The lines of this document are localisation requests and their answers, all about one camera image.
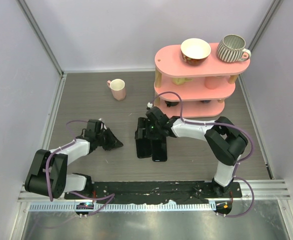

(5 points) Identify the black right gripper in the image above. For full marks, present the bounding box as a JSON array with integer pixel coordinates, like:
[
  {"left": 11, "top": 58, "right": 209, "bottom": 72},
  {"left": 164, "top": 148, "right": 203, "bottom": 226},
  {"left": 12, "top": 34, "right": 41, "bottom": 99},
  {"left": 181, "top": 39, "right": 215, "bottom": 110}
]
[{"left": 136, "top": 117, "right": 163, "bottom": 140}]

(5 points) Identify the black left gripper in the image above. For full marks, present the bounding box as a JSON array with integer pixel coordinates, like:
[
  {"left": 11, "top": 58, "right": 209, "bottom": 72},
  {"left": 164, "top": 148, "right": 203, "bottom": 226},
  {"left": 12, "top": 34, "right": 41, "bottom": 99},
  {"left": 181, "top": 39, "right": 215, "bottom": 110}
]
[{"left": 95, "top": 127, "right": 123, "bottom": 152}]

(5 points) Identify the black phone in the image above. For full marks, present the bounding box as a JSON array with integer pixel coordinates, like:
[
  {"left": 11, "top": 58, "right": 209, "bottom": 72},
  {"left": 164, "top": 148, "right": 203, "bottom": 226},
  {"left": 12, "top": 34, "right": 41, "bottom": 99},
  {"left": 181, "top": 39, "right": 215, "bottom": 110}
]
[{"left": 135, "top": 138, "right": 152, "bottom": 159}]

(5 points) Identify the dark smartphone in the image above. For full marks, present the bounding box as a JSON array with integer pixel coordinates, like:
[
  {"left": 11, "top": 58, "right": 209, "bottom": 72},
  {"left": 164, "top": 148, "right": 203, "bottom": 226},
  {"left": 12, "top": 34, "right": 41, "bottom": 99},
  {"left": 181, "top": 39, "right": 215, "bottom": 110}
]
[{"left": 152, "top": 138, "right": 167, "bottom": 162}]

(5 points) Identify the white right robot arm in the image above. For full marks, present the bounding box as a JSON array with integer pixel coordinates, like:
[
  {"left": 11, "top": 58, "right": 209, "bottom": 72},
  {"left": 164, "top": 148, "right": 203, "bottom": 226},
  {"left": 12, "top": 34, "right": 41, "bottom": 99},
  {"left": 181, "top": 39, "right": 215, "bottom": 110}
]
[{"left": 134, "top": 105, "right": 249, "bottom": 198}]

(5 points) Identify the dark green mug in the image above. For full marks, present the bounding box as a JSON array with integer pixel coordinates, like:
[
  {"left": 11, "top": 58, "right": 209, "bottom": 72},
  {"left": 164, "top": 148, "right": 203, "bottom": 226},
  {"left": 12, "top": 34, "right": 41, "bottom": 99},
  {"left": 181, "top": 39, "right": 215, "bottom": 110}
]
[{"left": 164, "top": 100, "right": 179, "bottom": 108}]

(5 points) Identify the pink faceted mug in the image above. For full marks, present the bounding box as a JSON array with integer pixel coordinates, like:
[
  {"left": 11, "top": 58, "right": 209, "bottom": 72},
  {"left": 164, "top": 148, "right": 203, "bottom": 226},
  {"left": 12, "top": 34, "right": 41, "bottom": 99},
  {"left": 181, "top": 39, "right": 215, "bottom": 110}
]
[{"left": 106, "top": 79, "right": 126, "bottom": 101}]

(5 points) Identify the yellow mug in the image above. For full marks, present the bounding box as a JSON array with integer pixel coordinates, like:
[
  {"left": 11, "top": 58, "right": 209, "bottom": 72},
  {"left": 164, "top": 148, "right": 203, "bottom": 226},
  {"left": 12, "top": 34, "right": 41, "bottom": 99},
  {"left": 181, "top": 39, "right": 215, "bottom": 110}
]
[{"left": 172, "top": 77, "right": 193, "bottom": 86}]

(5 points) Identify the pink three-tier wooden shelf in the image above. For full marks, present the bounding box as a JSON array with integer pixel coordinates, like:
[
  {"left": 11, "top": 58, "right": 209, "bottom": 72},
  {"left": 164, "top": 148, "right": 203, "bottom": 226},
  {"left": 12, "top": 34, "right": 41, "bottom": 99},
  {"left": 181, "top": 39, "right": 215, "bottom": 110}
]
[{"left": 154, "top": 43, "right": 250, "bottom": 118}]

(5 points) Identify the pink cup on shelf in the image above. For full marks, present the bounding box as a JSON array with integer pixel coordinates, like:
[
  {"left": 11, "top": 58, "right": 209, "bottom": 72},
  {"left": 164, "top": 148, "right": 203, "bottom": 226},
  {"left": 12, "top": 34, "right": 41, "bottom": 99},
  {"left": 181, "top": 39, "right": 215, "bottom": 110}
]
[{"left": 204, "top": 76, "right": 223, "bottom": 90}]

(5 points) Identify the white floral bowl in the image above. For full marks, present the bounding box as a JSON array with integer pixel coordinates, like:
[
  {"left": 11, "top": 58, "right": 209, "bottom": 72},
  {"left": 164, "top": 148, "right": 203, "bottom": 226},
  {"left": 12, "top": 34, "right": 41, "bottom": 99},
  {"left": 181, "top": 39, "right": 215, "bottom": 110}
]
[{"left": 180, "top": 38, "right": 212, "bottom": 66}]

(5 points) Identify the grey striped mug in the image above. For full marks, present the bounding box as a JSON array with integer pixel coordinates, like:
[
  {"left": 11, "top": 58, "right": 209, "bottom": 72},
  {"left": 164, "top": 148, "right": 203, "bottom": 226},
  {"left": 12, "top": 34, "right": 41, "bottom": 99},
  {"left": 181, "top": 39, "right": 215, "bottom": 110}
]
[{"left": 216, "top": 34, "right": 252, "bottom": 63}]

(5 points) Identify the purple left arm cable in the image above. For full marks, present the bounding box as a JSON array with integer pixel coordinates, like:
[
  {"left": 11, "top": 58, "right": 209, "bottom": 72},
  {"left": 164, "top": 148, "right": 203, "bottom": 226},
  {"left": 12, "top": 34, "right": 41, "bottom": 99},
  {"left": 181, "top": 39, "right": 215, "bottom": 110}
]
[{"left": 45, "top": 120, "right": 116, "bottom": 217}]

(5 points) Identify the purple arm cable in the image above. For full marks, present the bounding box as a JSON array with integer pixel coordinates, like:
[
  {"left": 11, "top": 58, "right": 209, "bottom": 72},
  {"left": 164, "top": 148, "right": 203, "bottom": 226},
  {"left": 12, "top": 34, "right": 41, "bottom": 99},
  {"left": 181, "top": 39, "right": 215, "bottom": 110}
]
[
  {"left": 45, "top": 120, "right": 116, "bottom": 217},
  {"left": 150, "top": 91, "right": 256, "bottom": 218}
]

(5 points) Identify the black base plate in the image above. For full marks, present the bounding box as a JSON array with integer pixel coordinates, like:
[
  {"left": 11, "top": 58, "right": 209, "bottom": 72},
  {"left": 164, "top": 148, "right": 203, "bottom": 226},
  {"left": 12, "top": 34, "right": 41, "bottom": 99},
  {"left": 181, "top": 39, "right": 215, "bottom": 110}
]
[{"left": 64, "top": 180, "right": 243, "bottom": 205}]

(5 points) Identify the white slotted cable duct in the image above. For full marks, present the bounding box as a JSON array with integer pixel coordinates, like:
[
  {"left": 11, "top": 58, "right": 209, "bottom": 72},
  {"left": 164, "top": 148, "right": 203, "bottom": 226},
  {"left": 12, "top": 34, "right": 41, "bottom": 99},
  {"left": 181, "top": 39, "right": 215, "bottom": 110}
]
[{"left": 29, "top": 200, "right": 216, "bottom": 212}]

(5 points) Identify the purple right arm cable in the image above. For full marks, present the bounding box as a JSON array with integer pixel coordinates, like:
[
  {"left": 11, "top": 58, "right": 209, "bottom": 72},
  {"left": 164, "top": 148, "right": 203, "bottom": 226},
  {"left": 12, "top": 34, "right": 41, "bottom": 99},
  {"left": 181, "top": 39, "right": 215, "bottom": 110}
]
[{"left": 150, "top": 91, "right": 256, "bottom": 218}]

